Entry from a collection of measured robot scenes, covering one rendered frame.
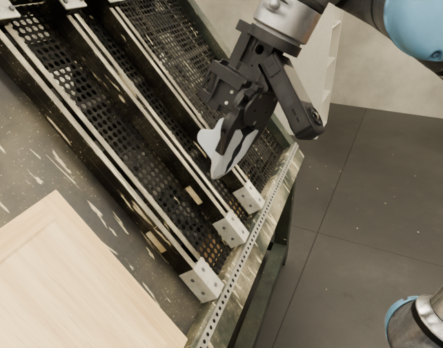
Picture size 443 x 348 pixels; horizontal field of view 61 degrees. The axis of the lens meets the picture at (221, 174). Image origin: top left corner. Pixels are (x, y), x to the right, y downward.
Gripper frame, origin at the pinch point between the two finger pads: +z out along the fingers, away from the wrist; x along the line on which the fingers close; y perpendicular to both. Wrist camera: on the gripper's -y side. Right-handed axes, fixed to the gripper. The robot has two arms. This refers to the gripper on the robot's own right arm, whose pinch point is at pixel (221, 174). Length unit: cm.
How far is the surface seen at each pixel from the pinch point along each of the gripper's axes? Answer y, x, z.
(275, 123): 64, -152, 26
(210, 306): 6, -45, 60
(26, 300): 26, 4, 52
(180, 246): 22, -41, 47
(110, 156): 50, -28, 32
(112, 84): 76, -42, 20
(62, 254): 33, -7, 48
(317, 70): 143, -359, 2
